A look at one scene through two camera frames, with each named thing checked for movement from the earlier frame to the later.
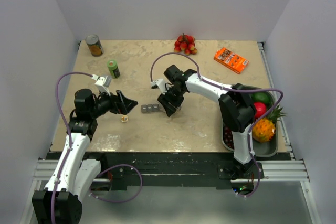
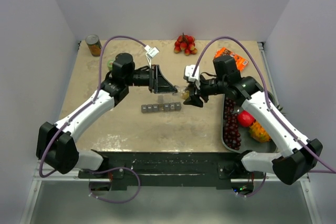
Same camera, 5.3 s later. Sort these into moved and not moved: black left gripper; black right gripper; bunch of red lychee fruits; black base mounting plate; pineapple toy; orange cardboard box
Moved: black right gripper; black left gripper
Not moved: black base mounting plate; orange cardboard box; pineapple toy; bunch of red lychee fruits
